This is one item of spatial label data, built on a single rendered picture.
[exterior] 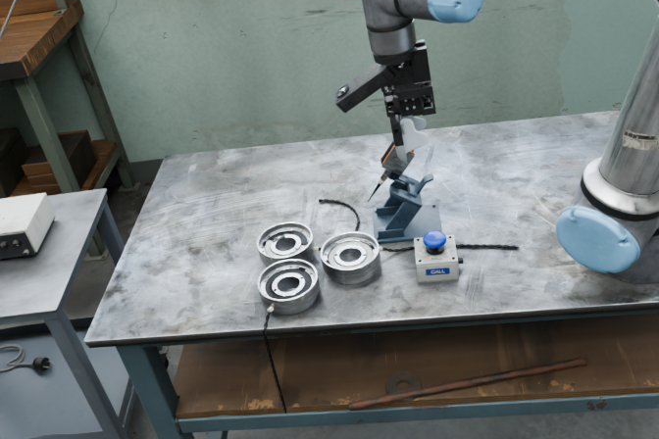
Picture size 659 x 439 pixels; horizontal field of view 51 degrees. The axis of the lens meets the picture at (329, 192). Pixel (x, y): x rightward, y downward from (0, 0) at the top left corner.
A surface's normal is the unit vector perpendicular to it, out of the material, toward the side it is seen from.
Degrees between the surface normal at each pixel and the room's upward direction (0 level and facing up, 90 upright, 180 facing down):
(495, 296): 0
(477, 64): 90
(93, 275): 0
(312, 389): 0
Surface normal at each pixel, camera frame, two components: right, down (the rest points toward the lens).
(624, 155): -0.85, 0.34
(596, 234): -0.65, 0.60
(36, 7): -0.04, 0.57
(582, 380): -0.14, -0.81
